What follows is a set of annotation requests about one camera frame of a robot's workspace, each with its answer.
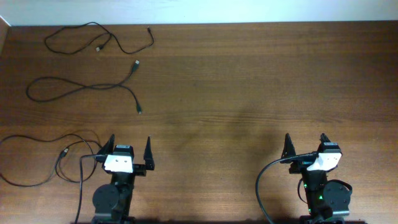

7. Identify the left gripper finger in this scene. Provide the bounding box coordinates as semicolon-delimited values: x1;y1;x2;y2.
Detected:
143;136;155;170
97;134;115;156

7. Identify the black usb cable coil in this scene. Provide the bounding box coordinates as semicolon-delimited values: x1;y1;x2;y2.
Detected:
0;133;103;188

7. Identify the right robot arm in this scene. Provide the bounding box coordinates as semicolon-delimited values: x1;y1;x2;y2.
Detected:
281;133;353;223

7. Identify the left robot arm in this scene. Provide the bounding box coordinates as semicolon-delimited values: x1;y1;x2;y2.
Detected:
91;135;155;224

